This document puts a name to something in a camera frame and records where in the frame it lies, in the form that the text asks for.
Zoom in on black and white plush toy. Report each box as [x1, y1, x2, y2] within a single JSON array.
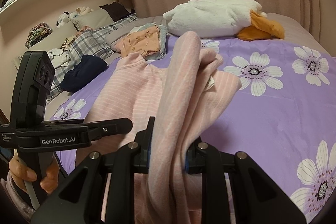
[[56, 12, 71, 29]]

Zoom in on grey-blue folded clothes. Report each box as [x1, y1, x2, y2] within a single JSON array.
[[129, 22, 169, 60]]

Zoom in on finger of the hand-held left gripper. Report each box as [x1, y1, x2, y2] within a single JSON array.
[[43, 118, 133, 146]]

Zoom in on grey pillow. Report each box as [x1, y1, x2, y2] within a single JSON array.
[[72, 8, 116, 31]]

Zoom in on white goose plush toy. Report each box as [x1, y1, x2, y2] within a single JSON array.
[[163, 0, 285, 41]]

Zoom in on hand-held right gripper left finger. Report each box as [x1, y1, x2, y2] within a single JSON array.
[[31, 116, 156, 224]]

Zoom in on pink long-sleeve top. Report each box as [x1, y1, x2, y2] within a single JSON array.
[[91, 30, 242, 224]]

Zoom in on person's left forearm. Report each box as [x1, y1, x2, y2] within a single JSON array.
[[0, 169, 35, 217]]

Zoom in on person's left hand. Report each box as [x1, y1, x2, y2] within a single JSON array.
[[8, 154, 60, 194]]

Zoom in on white printed cloth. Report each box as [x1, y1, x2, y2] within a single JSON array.
[[47, 37, 80, 67]]

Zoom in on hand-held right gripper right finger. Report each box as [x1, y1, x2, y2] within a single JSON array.
[[185, 136, 307, 224]]

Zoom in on navy blue cloth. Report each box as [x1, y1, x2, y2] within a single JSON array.
[[60, 55, 108, 93]]

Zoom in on orange printed folded garment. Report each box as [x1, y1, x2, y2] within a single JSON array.
[[115, 25, 161, 59]]

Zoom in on purple floral blanket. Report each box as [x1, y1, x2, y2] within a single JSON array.
[[49, 35, 336, 223]]

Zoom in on dark brown cloth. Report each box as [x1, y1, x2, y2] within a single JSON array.
[[99, 2, 137, 22]]

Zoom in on floral cloth bundle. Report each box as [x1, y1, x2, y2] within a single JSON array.
[[25, 22, 53, 47]]

